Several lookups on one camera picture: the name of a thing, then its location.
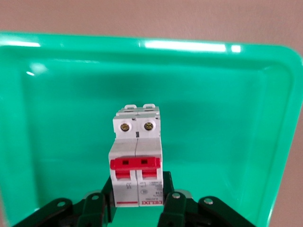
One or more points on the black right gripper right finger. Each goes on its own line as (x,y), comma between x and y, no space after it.
(177,210)

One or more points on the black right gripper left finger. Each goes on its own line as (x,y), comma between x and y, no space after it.
(92,210)

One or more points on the white circuit breaker red lever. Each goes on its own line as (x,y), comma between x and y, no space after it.
(135,151)

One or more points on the green plastic tray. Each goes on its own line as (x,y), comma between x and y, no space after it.
(71,118)

